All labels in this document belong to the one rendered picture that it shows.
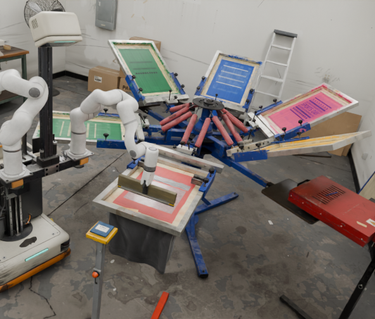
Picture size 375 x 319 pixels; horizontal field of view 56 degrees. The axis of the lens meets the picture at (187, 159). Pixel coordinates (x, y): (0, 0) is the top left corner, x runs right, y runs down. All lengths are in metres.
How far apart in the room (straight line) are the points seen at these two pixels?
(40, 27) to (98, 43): 5.56
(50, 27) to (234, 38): 4.84
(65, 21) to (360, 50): 5.16
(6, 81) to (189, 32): 5.03
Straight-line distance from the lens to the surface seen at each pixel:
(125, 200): 2.32
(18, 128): 1.99
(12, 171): 2.20
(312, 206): 2.53
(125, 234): 2.40
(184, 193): 2.47
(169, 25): 6.76
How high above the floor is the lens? 2.30
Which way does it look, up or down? 27 degrees down
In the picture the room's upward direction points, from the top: 11 degrees clockwise
